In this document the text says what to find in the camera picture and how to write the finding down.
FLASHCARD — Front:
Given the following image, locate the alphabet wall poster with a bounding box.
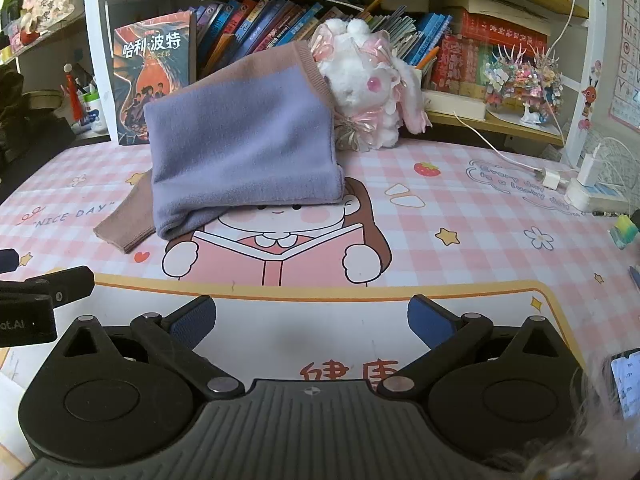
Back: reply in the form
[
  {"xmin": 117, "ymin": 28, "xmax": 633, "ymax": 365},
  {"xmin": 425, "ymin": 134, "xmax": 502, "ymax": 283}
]
[{"xmin": 607, "ymin": 0, "xmax": 640, "ymax": 129}]

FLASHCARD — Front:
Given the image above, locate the bunch of pens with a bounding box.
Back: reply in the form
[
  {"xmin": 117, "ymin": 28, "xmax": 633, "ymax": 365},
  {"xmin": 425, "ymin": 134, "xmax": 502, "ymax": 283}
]
[{"xmin": 60, "ymin": 62, "xmax": 102, "ymax": 121}]

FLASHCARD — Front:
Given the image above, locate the dark olive jacket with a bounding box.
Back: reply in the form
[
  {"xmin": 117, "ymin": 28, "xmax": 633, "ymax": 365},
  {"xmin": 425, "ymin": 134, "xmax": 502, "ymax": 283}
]
[{"xmin": 0, "ymin": 65, "xmax": 32, "ymax": 161}]

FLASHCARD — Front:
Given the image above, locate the white cable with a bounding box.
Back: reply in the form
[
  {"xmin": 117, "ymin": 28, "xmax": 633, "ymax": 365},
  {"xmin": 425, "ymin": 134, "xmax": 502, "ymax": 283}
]
[{"xmin": 452, "ymin": 112, "xmax": 551, "ymax": 176}]

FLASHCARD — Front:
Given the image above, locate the stack of red books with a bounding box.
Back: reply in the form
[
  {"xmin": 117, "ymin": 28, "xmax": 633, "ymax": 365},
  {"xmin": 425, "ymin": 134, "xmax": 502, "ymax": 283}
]
[{"xmin": 430, "ymin": 7, "xmax": 549, "ymax": 96}]

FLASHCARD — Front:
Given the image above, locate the thick white book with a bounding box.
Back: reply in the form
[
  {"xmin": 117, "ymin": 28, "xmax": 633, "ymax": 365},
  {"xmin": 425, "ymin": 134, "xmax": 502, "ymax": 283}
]
[{"xmin": 422, "ymin": 89, "xmax": 489, "ymax": 120}]

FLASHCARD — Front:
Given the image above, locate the green yellow cube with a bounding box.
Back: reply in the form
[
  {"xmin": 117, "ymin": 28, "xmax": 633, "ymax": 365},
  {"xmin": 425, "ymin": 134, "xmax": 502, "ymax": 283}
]
[{"xmin": 609, "ymin": 212, "xmax": 640, "ymax": 251}]

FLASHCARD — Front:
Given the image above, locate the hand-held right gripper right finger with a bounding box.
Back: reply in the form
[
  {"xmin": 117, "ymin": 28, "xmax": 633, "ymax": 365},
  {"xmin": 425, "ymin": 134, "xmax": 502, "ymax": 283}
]
[{"xmin": 376, "ymin": 295, "xmax": 579, "ymax": 402}]

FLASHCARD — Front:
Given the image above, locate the sparkly flower ornament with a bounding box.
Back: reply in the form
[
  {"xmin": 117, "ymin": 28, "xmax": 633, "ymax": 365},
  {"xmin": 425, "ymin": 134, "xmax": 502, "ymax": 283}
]
[{"xmin": 482, "ymin": 42, "xmax": 564, "ymax": 126}]

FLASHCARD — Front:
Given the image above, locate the white charger plug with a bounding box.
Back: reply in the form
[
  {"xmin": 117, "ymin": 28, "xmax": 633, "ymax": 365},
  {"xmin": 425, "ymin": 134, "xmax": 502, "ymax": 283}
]
[{"xmin": 577, "ymin": 142, "xmax": 609, "ymax": 189}]

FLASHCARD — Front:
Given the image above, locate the white jar green lid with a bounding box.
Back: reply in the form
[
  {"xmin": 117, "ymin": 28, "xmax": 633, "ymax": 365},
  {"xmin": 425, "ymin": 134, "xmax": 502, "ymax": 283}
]
[{"xmin": 82, "ymin": 92, "xmax": 106, "ymax": 134}]

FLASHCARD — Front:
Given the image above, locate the white wooden bookshelf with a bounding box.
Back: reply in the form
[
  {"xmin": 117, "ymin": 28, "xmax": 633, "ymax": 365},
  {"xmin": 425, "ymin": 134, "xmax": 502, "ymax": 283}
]
[{"xmin": 82, "ymin": 0, "xmax": 621, "ymax": 161}]

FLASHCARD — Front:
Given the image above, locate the small white plug adapter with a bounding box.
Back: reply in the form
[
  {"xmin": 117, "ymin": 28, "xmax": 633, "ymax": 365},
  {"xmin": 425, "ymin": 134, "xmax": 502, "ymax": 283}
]
[{"xmin": 535, "ymin": 167, "xmax": 566, "ymax": 192}]

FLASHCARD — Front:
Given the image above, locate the row of colourful books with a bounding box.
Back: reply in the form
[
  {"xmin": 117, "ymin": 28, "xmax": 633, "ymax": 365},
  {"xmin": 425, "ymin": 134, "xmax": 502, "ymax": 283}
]
[{"xmin": 192, "ymin": 0, "xmax": 454, "ymax": 81}]

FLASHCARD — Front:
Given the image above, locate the purple and pink sweater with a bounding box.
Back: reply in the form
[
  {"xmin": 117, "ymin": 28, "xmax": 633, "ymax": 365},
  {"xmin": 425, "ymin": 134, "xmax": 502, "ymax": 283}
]
[{"xmin": 93, "ymin": 40, "xmax": 346, "ymax": 254}]

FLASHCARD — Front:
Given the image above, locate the red tassel pendant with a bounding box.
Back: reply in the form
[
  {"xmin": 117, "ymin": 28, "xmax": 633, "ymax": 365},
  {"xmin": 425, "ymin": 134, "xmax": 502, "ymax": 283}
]
[{"xmin": 63, "ymin": 62, "xmax": 84, "ymax": 122}]

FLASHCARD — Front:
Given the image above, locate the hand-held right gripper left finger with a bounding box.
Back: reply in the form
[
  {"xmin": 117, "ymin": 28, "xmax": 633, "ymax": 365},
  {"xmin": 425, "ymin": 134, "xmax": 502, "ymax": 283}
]
[{"xmin": 54, "ymin": 295, "xmax": 245, "ymax": 402}]

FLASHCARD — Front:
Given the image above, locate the white plush bunny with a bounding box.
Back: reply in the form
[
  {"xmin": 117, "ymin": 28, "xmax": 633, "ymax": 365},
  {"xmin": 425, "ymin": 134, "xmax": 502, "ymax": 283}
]
[{"xmin": 307, "ymin": 17, "xmax": 434, "ymax": 153}]

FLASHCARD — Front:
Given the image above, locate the pink checked desk mat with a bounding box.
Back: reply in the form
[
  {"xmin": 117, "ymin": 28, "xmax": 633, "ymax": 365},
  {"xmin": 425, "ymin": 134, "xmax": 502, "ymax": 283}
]
[{"xmin": 0, "ymin": 132, "xmax": 640, "ymax": 461}]

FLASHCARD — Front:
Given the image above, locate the dark fantasy novel book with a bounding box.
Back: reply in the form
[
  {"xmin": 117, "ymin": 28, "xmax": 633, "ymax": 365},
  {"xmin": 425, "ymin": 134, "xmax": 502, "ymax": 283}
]
[{"xmin": 112, "ymin": 10, "xmax": 199, "ymax": 146}]

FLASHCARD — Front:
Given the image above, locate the white power strip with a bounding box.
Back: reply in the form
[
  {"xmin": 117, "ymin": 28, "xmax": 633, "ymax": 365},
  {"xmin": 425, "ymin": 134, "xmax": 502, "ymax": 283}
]
[{"xmin": 565, "ymin": 180, "xmax": 632, "ymax": 213}]

